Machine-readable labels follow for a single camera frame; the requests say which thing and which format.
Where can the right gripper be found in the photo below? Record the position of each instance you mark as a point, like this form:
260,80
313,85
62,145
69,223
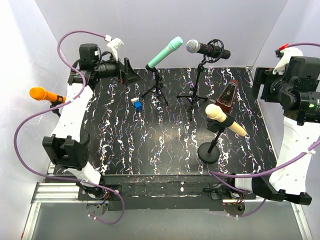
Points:
262,76

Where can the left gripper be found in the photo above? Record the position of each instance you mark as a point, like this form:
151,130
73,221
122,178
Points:
125,74

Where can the shock mount tripod stand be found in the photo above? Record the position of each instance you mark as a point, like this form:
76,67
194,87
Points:
194,97

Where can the cream microphone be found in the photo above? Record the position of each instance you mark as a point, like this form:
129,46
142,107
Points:
214,112

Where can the black silver-grille microphone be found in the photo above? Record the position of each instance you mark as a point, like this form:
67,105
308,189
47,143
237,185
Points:
214,49

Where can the round base microphone stand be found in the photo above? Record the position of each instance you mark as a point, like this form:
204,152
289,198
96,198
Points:
208,152

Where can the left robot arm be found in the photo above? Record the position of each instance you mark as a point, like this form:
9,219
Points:
67,147

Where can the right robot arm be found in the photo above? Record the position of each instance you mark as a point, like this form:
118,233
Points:
295,89

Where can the teal microphone tripod stand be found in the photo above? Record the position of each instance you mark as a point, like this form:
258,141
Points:
157,86

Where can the teal microphone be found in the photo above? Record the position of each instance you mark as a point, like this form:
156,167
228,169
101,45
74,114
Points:
173,45

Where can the orange microphone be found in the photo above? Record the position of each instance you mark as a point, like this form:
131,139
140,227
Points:
40,94

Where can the blue white small block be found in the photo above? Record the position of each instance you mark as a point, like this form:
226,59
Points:
136,103

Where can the wooden metronome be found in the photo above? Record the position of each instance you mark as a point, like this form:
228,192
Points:
227,98

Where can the black marble pattern mat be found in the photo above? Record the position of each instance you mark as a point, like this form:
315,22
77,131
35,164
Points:
161,139

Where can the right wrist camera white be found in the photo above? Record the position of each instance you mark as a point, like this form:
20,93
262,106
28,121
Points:
285,52

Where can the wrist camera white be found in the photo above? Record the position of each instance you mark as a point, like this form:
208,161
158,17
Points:
113,47
285,52

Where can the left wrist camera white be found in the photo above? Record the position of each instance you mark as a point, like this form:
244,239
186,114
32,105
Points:
113,47

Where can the aluminium frame rail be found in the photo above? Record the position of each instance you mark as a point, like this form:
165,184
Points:
162,207

